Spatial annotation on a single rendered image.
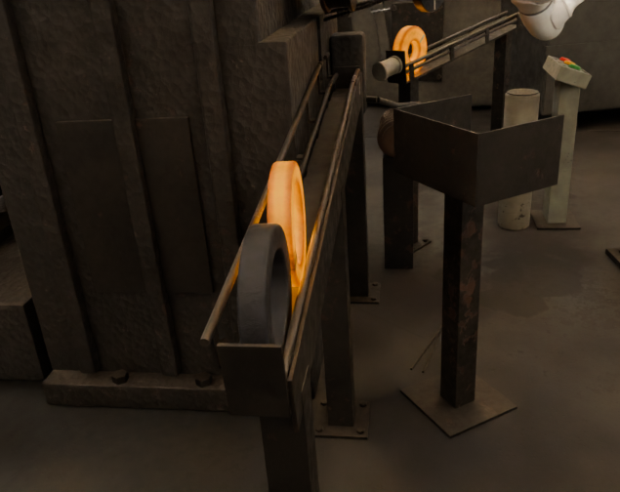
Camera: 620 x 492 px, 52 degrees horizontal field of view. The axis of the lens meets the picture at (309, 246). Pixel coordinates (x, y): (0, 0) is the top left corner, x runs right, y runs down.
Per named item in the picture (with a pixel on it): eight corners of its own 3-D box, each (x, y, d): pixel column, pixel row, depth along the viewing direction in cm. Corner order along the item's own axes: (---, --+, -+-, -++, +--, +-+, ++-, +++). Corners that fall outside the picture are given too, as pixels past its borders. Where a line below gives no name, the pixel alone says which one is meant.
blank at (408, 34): (403, 84, 218) (411, 85, 215) (386, 50, 206) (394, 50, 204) (424, 50, 222) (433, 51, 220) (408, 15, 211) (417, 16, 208)
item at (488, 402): (464, 454, 141) (477, 134, 111) (396, 390, 162) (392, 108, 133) (534, 422, 149) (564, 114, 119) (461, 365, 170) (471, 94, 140)
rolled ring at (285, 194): (307, 288, 103) (287, 288, 104) (305, 175, 105) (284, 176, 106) (292, 283, 85) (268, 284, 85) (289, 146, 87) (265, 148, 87)
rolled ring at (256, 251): (282, 196, 82) (257, 196, 82) (258, 283, 67) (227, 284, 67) (296, 308, 92) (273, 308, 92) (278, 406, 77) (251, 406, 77)
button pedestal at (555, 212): (538, 232, 243) (553, 66, 218) (527, 209, 265) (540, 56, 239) (582, 232, 241) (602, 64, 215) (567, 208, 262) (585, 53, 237)
